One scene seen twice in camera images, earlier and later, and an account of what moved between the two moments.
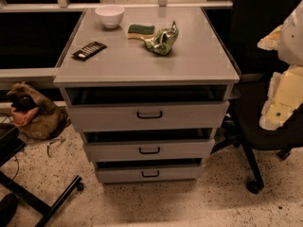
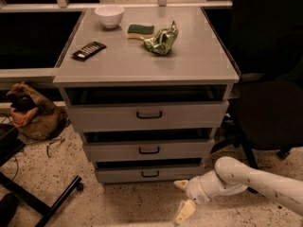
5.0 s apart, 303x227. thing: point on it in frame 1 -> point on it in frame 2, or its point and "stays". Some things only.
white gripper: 293,37 -> 196,190
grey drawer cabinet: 149,89 stays
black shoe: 8,208 stays
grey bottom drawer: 150,173 stays
